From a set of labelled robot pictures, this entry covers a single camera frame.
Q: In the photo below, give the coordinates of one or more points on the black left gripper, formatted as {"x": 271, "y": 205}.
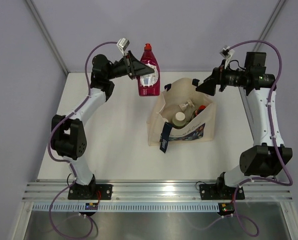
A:
{"x": 138, "y": 68}

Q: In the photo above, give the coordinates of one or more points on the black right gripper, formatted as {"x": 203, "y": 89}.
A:
{"x": 208, "y": 86}

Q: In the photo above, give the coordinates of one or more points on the green bottle red cap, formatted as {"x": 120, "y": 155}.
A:
{"x": 197, "y": 111}

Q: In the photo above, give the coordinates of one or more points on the beige pump bottle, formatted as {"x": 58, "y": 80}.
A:
{"x": 188, "y": 104}

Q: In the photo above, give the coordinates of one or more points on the cream canvas tote bag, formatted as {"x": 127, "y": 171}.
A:
{"x": 200, "y": 129}

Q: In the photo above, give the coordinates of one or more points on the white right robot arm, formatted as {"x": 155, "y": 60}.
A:
{"x": 268, "y": 155}

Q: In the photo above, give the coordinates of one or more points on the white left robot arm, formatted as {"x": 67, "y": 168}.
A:
{"x": 68, "y": 136}

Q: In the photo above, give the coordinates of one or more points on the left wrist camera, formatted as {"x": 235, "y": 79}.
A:
{"x": 122, "y": 45}

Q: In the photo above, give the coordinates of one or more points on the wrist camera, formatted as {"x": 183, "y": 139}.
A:
{"x": 122, "y": 45}
{"x": 227, "y": 54}

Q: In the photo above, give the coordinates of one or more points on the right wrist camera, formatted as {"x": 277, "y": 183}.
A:
{"x": 227, "y": 54}

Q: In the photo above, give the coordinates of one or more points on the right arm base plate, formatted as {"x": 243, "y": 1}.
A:
{"x": 214, "y": 192}

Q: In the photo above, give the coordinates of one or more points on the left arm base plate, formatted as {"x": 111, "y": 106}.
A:
{"x": 87, "y": 192}

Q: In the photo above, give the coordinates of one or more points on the front aluminium mounting rail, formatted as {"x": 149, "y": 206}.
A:
{"x": 161, "y": 191}

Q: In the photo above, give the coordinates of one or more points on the perforated cable duct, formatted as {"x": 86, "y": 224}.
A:
{"x": 124, "y": 207}

